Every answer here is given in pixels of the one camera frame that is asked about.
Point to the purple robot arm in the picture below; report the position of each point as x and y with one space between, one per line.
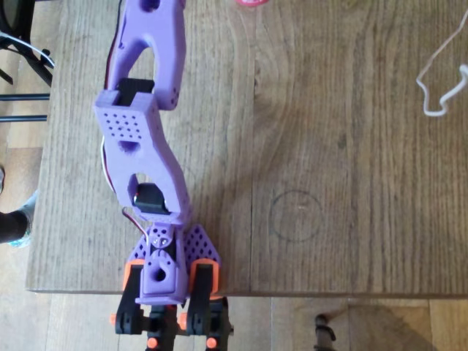
153 157

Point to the purple perforated robot base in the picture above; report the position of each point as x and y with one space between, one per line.
161 278

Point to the pink round object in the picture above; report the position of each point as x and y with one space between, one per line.
250 2

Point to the orange and black clamp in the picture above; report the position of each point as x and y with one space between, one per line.
129 292
203 289

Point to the person's foot in sock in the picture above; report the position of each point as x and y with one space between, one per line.
16 226

